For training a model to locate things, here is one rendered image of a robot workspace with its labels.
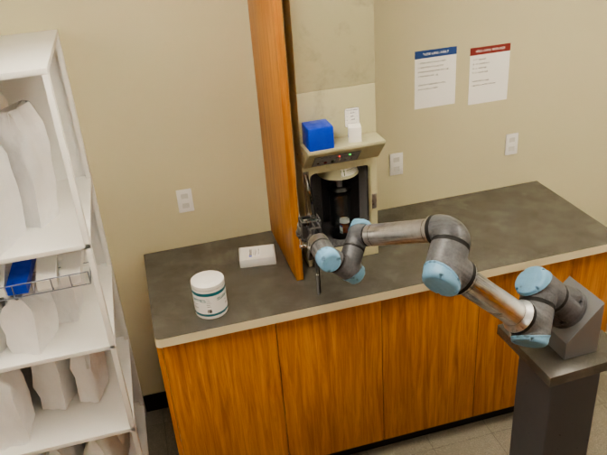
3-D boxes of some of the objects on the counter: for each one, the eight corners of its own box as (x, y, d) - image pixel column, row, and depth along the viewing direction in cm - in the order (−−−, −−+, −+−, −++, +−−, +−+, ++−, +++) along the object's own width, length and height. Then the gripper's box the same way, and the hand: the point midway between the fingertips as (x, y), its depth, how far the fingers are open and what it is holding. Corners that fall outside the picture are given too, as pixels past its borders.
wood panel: (271, 230, 327) (238, -89, 262) (276, 228, 328) (246, -89, 263) (296, 281, 285) (265, -84, 220) (303, 279, 285) (274, -85, 220)
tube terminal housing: (294, 241, 316) (280, 78, 280) (359, 228, 322) (354, 68, 287) (308, 266, 294) (295, 94, 258) (378, 253, 301) (375, 82, 265)
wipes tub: (193, 304, 274) (188, 273, 267) (225, 298, 277) (220, 266, 270) (198, 322, 263) (191, 290, 256) (230, 315, 265) (226, 283, 258)
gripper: (329, 227, 231) (312, 201, 250) (303, 231, 229) (288, 206, 248) (330, 248, 235) (313, 222, 254) (305, 253, 233) (290, 227, 252)
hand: (302, 222), depth 251 cm, fingers closed
